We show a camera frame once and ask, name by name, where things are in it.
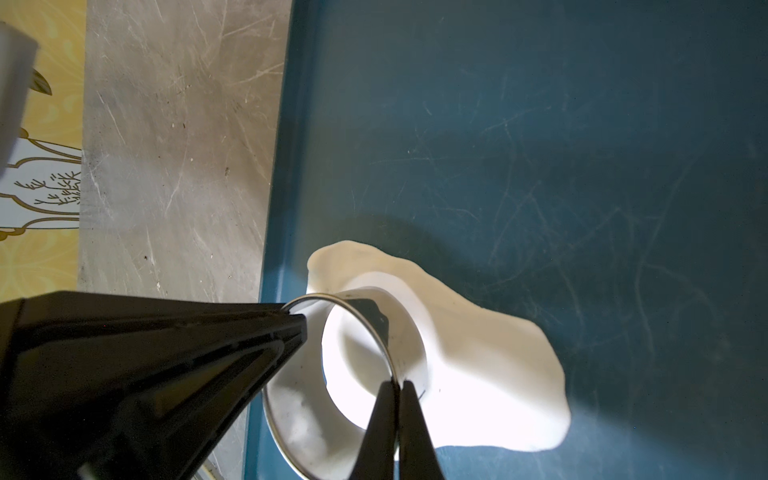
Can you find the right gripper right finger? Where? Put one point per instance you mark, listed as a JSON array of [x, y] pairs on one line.
[[417, 456]]

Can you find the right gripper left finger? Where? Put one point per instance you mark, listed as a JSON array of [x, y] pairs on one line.
[[375, 459]]

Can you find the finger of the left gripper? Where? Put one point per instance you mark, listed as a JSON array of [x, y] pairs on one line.
[[98, 386]]

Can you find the small glass cup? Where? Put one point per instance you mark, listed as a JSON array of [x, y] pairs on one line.
[[319, 404]]

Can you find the white dough lump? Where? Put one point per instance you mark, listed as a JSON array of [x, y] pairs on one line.
[[494, 379]]

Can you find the teal plastic tray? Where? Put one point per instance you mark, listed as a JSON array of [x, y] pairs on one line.
[[597, 167]]

